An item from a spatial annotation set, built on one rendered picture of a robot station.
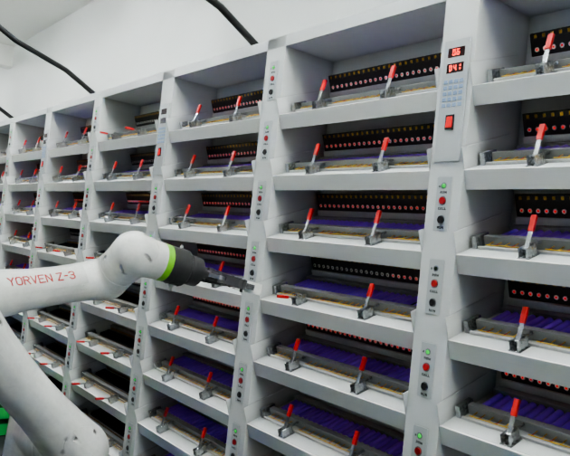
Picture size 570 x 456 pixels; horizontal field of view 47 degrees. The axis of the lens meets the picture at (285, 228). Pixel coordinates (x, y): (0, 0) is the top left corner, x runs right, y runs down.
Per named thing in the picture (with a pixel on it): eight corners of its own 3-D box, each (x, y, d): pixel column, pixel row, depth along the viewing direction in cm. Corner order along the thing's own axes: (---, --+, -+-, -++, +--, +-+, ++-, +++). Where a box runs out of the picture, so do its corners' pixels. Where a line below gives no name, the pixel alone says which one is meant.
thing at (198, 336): (237, 368, 207) (230, 327, 204) (149, 335, 254) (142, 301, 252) (287, 346, 219) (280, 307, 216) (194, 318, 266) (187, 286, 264)
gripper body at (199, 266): (172, 280, 168) (202, 289, 173) (189, 285, 161) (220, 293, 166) (180, 252, 169) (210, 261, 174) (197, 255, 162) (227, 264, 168)
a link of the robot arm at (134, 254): (125, 257, 147) (125, 216, 153) (98, 281, 154) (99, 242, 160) (178, 272, 155) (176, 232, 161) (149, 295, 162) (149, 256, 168)
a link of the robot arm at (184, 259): (180, 242, 158) (162, 240, 166) (166, 289, 157) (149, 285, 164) (201, 249, 162) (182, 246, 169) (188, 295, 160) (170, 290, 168)
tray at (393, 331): (416, 350, 152) (411, 311, 151) (261, 313, 200) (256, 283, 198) (469, 322, 164) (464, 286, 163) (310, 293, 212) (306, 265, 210)
